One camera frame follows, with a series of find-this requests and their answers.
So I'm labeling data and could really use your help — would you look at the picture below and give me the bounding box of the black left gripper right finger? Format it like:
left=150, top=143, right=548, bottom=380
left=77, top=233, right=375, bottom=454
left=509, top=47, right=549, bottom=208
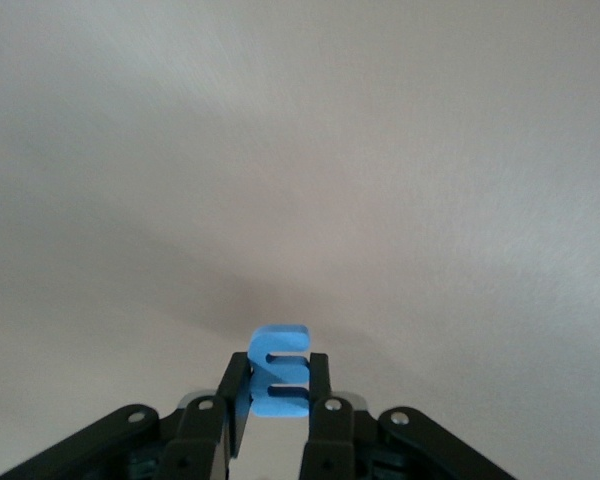
left=302, top=352, right=519, bottom=480

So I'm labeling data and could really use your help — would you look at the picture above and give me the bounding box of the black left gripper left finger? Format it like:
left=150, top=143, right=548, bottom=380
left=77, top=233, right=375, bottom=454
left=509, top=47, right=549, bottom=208
left=0, top=352, right=254, bottom=480

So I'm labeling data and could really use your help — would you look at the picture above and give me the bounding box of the blue letter m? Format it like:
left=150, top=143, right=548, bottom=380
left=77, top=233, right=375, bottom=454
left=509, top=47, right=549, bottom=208
left=248, top=324, right=312, bottom=419

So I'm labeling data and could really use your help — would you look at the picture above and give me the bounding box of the brown table cover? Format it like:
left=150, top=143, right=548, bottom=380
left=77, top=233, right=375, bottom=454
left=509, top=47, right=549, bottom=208
left=0, top=0, right=600, bottom=480

